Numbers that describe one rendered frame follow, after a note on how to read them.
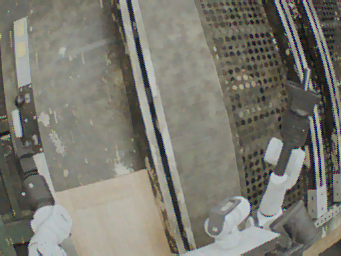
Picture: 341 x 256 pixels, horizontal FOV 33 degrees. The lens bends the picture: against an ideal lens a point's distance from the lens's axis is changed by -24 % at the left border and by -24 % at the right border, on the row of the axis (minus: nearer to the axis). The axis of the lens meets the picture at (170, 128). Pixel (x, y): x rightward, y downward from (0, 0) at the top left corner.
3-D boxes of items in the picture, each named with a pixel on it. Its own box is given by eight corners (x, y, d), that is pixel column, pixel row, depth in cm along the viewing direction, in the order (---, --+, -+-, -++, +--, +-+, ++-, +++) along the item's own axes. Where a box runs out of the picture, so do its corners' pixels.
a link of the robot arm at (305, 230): (306, 232, 168) (322, 228, 155) (285, 253, 166) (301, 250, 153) (291, 207, 169) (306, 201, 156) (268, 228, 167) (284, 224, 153)
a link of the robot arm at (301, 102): (324, 101, 160) (314, 141, 165) (317, 89, 169) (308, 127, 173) (288, 87, 159) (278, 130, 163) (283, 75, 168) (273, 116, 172)
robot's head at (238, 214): (250, 227, 152) (249, 196, 150) (231, 244, 144) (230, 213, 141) (226, 227, 155) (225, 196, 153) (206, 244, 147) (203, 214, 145)
